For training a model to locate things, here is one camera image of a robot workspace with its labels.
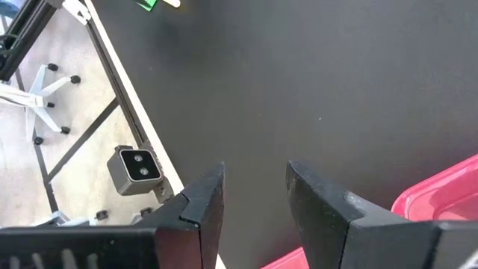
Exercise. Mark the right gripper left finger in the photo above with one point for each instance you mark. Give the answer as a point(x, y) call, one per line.
point(198, 224)

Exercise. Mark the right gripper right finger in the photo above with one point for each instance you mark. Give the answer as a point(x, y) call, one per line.
point(336, 231)

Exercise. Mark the pink plastic pencil case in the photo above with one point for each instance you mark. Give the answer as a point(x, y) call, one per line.
point(440, 194)

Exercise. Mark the green eraser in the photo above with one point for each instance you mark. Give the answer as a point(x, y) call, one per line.
point(146, 3)

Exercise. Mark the white office chair base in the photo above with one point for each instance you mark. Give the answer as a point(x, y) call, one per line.
point(37, 101)

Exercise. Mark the grey table-level camera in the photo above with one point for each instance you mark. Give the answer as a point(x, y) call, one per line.
point(136, 170)

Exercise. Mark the black aluminium table frame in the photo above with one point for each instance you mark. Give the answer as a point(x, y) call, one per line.
point(128, 112)

